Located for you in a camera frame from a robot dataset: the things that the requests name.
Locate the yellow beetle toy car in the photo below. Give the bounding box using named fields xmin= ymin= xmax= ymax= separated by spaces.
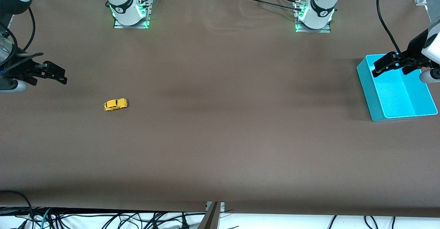
xmin=103 ymin=98 xmax=129 ymax=112

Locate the cyan plastic bin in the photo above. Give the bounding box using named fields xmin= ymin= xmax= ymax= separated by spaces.
xmin=356 ymin=54 xmax=439 ymax=122

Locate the brown table cover sheet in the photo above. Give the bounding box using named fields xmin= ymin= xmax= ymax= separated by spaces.
xmin=0 ymin=0 xmax=440 ymax=218

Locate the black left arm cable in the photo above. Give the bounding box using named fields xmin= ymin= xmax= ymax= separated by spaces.
xmin=376 ymin=0 xmax=427 ymax=68

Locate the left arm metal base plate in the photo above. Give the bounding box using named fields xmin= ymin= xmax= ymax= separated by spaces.
xmin=295 ymin=0 xmax=332 ymax=34

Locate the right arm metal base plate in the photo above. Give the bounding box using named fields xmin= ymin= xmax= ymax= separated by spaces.
xmin=113 ymin=0 xmax=152 ymax=29

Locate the black looped floor cable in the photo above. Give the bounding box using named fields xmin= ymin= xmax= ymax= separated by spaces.
xmin=0 ymin=190 xmax=35 ymax=229

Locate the long black base cable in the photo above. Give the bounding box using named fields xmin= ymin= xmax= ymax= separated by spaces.
xmin=234 ymin=0 xmax=305 ymax=13

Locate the teal floor cable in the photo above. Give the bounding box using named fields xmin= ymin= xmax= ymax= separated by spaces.
xmin=41 ymin=208 xmax=53 ymax=229

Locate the metal table post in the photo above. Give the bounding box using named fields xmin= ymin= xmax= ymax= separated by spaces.
xmin=197 ymin=201 xmax=222 ymax=229

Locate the small metal edge bracket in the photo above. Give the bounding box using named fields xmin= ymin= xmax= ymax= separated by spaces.
xmin=205 ymin=201 xmax=226 ymax=211

